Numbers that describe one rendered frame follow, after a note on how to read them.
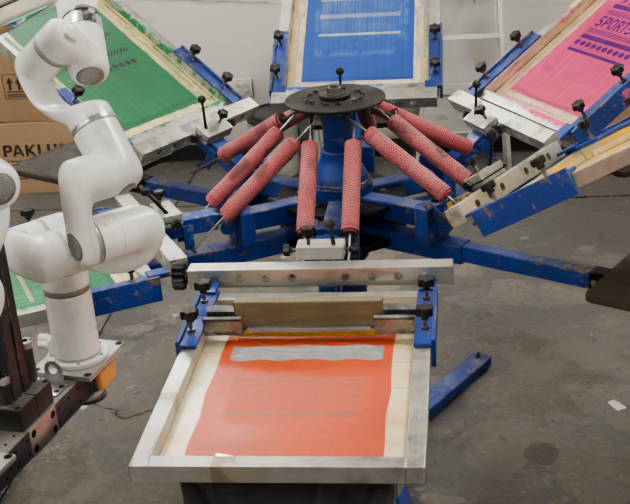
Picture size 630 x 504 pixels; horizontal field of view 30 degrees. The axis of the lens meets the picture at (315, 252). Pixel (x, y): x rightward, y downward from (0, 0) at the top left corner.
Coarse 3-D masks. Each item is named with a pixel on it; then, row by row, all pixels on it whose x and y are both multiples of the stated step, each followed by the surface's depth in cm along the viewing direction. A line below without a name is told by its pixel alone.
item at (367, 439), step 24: (312, 336) 288; (336, 336) 287; (360, 336) 286; (384, 336) 285; (312, 360) 277; (336, 360) 276; (360, 360) 275; (384, 360) 274; (384, 384) 264; (384, 408) 255; (288, 432) 249; (312, 432) 248; (336, 432) 247; (360, 432) 247; (384, 432) 246; (336, 456) 239; (360, 456) 239
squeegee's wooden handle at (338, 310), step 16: (240, 304) 284; (256, 304) 284; (272, 304) 283; (288, 304) 283; (304, 304) 282; (320, 304) 282; (336, 304) 281; (352, 304) 281; (368, 304) 280; (256, 320) 285; (272, 320) 285; (288, 320) 284; (304, 320) 284; (320, 320) 283; (336, 320) 283; (352, 320) 283; (368, 320) 282
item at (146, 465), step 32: (192, 352) 277; (416, 352) 270; (416, 384) 256; (160, 416) 251; (416, 416) 244; (160, 448) 245; (416, 448) 233; (160, 480) 235; (192, 480) 234; (224, 480) 234; (256, 480) 233; (288, 480) 232; (320, 480) 231; (352, 480) 230; (384, 480) 229; (416, 480) 229
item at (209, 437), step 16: (272, 336) 289; (288, 336) 289; (304, 336) 288; (224, 352) 283; (224, 368) 276; (240, 368) 276; (256, 368) 275; (272, 368) 275; (288, 368) 274; (224, 384) 269; (208, 400) 263; (224, 400) 263; (208, 416) 257; (208, 432) 251; (224, 432) 250; (240, 432) 250; (256, 432) 250; (272, 432) 249; (192, 448) 246; (208, 448) 245; (224, 448) 245; (240, 448) 244; (256, 448) 244; (272, 448) 243
